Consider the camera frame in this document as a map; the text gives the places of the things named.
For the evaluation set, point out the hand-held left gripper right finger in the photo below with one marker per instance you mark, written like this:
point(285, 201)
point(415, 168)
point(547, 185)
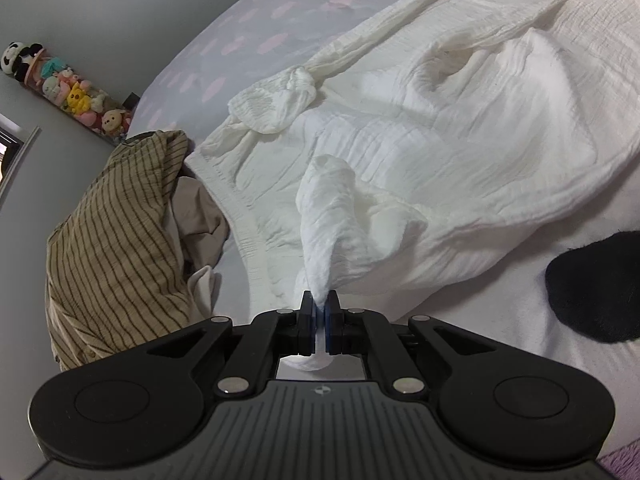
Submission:
point(334, 327)

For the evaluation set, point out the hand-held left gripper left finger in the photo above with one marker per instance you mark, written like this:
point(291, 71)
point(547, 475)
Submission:
point(307, 327)

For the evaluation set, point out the white crinkled garment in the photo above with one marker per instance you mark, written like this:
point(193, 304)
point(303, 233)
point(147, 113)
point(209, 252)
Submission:
point(425, 135)

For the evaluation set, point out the small white cloth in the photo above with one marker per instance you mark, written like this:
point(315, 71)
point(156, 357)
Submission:
point(204, 287)

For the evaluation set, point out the beige cloth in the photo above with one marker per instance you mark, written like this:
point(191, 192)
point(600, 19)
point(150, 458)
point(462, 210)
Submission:
point(200, 215)

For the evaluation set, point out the olive striped shirt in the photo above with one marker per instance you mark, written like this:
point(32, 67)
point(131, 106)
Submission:
point(115, 250)

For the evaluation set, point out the dark cloth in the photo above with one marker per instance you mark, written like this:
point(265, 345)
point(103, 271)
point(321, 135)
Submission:
point(595, 290)

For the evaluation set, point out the small black object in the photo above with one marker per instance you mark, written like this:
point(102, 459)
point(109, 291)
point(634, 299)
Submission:
point(131, 101)

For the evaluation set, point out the purple cloth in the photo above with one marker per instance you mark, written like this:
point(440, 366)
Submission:
point(622, 462)

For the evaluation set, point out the column of plush toys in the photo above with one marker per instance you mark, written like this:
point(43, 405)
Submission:
point(65, 87)

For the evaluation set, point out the window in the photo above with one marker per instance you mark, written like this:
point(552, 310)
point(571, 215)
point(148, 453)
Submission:
point(12, 150)

